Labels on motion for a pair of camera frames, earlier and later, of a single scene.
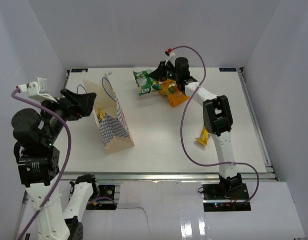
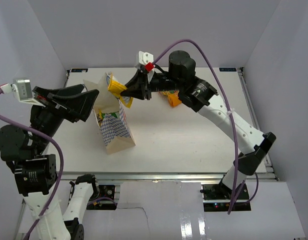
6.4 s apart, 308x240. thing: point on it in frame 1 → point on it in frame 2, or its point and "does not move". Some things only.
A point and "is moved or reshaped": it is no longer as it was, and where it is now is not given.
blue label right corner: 227,69 does not move
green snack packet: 143,81 is moved or reshaped
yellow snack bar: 203,137 → 116,88
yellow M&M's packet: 100,116 does not move
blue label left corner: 79,70 does not move
